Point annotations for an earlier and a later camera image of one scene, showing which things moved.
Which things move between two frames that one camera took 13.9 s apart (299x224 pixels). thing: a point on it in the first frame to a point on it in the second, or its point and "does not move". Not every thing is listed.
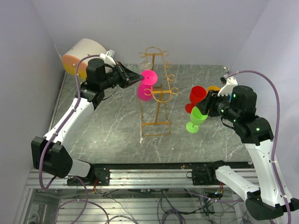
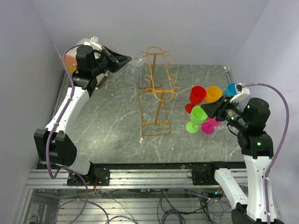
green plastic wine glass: x=197 y=118 does not move
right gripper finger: x=203 y=106 to x=211 y=108
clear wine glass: x=145 y=64 to x=137 y=61
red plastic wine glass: x=197 y=94 does not move
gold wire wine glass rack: x=154 y=119 does not move
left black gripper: x=128 y=77 to x=113 y=57
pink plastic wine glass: x=144 y=90 to x=208 y=128
